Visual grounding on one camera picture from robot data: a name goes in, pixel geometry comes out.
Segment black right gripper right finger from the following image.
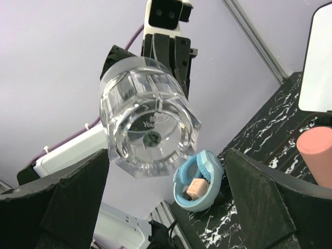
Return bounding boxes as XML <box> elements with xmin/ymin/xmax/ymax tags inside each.
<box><xmin>225</xmin><ymin>148</ymin><xmax>331</xmax><ymax>248</ymax></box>

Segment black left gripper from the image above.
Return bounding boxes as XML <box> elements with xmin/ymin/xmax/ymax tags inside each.
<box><xmin>100</xmin><ymin>33</ymin><xmax>198</xmax><ymax>98</ymax></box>

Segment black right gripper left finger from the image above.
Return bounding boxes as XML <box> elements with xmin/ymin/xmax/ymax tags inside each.
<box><xmin>1</xmin><ymin>149</ymin><xmax>109</xmax><ymax>248</ymax></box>

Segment clear drinking glass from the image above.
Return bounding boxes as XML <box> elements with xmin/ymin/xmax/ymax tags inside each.
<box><xmin>100</xmin><ymin>57</ymin><xmax>201</xmax><ymax>178</ymax></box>

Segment pink plastic cup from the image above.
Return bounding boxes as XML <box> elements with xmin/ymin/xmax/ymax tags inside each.
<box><xmin>296</xmin><ymin>127</ymin><xmax>331</xmax><ymax>189</ymax></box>

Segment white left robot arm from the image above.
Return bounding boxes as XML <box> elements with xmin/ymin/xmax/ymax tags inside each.
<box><xmin>17</xmin><ymin>33</ymin><xmax>201</xmax><ymax>248</ymax></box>

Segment pink cube block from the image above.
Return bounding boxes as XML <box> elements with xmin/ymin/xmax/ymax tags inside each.
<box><xmin>186</xmin><ymin>178</ymin><xmax>210</xmax><ymax>200</ymax></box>

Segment light blue headphones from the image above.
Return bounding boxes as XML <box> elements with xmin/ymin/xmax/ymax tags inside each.
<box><xmin>173</xmin><ymin>150</ymin><xmax>224</xmax><ymax>212</ymax></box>

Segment white dry-erase board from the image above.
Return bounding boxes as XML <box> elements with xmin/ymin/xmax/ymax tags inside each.
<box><xmin>298</xmin><ymin>2</ymin><xmax>331</xmax><ymax>113</ymax></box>

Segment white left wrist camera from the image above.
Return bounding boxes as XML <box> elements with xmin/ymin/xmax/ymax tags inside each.
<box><xmin>143</xmin><ymin>0</ymin><xmax>193</xmax><ymax>38</ymax></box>

